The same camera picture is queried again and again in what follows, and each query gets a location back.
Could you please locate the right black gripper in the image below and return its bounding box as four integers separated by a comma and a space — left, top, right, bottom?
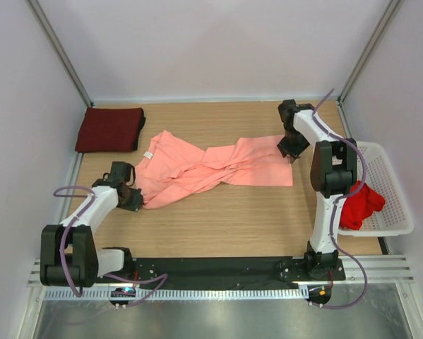
278, 127, 311, 164

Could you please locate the pink t-shirt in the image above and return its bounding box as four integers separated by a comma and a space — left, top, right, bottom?
136, 131, 293, 209

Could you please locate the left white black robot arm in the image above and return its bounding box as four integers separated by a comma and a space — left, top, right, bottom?
40, 161, 143, 296

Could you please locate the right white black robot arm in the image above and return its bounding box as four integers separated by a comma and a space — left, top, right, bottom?
278, 100, 358, 280

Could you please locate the folded black t-shirt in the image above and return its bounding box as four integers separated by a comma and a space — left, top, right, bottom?
132, 108, 146, 151

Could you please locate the folded dark red t-shirt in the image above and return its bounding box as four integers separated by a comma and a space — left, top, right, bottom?
75, 107, 140, 153

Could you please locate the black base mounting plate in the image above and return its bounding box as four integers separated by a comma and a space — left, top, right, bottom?
114, 256, 345, 291

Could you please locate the white plastic basket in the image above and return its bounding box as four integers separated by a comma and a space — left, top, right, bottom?
338, 141, 414, 237

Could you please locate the white slotted cable duct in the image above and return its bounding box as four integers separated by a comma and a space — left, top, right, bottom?
44, 286, 309, 301

